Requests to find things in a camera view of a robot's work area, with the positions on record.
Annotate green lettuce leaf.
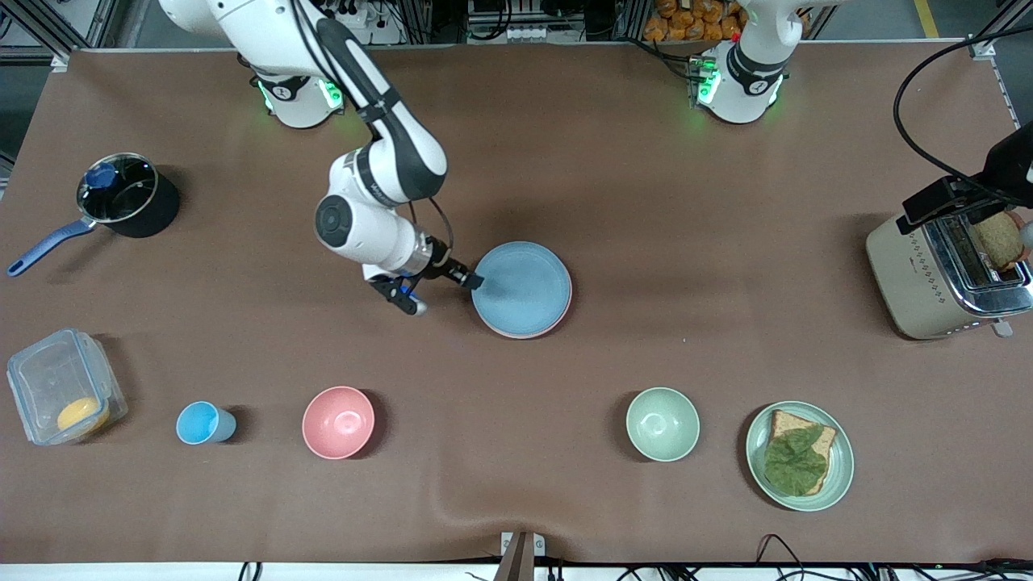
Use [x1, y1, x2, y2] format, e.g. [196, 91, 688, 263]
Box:
[763, 425, 830, 496]

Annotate black looped cable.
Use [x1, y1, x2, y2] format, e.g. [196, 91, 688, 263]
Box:
[755, 533, 809, 567]

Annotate brown bread slice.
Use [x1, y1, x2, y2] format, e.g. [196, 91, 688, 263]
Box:
[971, 211, 1031, 272]
[765, 409, 838, 495]

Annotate green plate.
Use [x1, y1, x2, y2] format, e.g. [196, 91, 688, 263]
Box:
[745, 400, 855, 512]

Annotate glass lid blue knob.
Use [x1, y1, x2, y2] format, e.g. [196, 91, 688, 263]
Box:
[77, 153, 158, 225]

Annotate brown table mat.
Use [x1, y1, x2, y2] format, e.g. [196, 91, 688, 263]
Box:
[0, 42, 1033, 566]

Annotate pink bowl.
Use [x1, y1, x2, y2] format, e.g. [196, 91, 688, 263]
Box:
[302, 386, 376, 461]

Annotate orange round food piece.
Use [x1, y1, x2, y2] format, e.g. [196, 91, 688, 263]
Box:
[56, 396, 111, 437]

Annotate green bowl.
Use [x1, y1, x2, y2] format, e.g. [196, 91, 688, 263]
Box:
[625, 387, 701, 462]

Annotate blue cup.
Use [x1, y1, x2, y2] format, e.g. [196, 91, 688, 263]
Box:
[176, 401, 237, 445]

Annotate metal bracket with post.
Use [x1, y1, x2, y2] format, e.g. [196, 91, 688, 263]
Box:
[499, 530, 546, 581]

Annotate pink plate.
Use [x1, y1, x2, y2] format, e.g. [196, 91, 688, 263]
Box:
[483, 282, 574, 341]

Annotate blue plate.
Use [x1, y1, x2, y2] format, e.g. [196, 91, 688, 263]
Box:
[470, 240, 572, 336]

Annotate black pot blue handle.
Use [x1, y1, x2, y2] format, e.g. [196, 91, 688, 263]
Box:
[6, 152, 182, 278]

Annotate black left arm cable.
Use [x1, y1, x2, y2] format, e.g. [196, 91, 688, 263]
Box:
[893, 32, 1033, 194]

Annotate beige chrome toaster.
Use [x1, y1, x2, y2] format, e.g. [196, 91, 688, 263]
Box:
[866, 211, 1033, 341]

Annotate orange snack packets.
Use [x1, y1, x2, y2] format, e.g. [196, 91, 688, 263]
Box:
[643, 0, 743, 43]

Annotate clear plastic food container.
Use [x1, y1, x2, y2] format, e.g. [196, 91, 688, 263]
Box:
[6, 328, 128, 446]

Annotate aluminium frame profile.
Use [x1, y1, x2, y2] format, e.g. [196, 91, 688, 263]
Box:
[968, 0, 1033, 61]
[0, 0, 122, 69]

